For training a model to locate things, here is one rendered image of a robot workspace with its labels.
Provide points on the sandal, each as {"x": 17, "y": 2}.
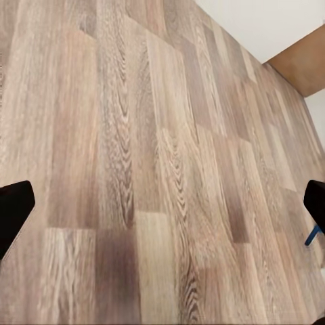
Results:
{"x": 312, "y": 234}

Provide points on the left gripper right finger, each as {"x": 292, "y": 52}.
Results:
{"x": 314, "y": 200}

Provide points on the sliding door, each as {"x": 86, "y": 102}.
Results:
{"x": 303, "y": 63}

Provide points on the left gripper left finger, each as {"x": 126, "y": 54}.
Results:
{"x": 16, "y": 202}

